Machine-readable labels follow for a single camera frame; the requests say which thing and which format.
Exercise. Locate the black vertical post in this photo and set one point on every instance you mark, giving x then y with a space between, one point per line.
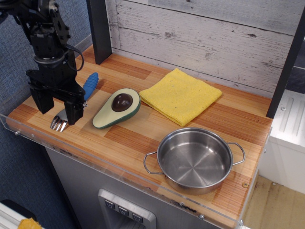
100 32
288 66

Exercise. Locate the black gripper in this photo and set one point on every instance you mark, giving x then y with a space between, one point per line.
56 78

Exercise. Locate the toy avocado half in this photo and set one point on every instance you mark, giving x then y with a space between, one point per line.
120 106

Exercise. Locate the clear acrylic table guard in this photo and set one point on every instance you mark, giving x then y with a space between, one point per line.
236 116

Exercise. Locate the black vertical post right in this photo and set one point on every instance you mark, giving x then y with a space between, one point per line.
288 66

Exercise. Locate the black vertical post left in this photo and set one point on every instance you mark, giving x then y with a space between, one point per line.
100 32

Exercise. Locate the blue handled metal fork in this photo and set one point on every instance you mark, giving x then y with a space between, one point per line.
60 120

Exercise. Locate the grey cabinet with dispenser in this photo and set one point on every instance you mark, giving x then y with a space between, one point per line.
102 199

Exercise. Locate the yellow tape object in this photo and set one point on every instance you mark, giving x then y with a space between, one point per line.
29 224

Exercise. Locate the yellow folded towel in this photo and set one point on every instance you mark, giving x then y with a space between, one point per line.
180 97

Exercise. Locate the white appliance at right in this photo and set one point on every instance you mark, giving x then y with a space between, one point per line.
283 158

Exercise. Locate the stainless steel pot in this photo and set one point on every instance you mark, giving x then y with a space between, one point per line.
194 161

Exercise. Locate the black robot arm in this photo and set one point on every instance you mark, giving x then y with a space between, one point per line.
48 35

